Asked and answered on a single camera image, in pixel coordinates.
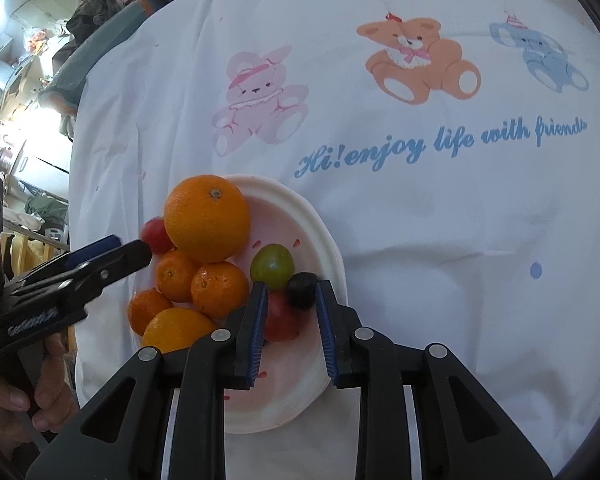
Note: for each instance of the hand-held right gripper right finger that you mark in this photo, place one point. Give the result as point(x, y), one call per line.
point(325, 335)

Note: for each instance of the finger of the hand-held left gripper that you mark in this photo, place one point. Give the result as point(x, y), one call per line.
point(92, 250)
point(125, 260)

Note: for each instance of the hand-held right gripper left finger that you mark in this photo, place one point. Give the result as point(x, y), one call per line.
point(257, 335)

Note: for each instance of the red plum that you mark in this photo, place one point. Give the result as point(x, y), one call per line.
point(280, 317)
point(155, 234)

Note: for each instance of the pink strawberry-shaped plate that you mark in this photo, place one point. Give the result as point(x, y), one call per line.
point(285, 365)

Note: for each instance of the dark purple plum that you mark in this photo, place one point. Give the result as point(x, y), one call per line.
point(301, 290)

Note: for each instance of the small mandarin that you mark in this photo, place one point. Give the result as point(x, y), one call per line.
point(147, 310)
point(176, 275)
point(219, 290)

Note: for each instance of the green round fruit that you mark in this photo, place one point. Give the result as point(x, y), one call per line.
point(272, 266)

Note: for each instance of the medium orange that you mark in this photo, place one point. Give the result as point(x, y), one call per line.
point(177, 329)

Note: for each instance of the large orange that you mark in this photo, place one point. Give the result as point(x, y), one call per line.
point(207, 217)

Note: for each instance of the person's left hand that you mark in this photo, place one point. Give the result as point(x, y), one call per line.
point(55, 385)

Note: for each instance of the green cloth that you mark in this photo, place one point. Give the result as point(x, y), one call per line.
point(42, 207)

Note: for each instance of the yellow cloth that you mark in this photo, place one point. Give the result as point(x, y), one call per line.
point(22, 255)

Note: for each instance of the white cabinet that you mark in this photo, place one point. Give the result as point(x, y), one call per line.
point(45, 175)

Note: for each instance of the white printed cloth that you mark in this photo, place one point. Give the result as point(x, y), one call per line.
point(430, 260)

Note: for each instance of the pile of dark clothes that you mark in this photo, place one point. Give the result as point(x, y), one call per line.
point(105, 10)

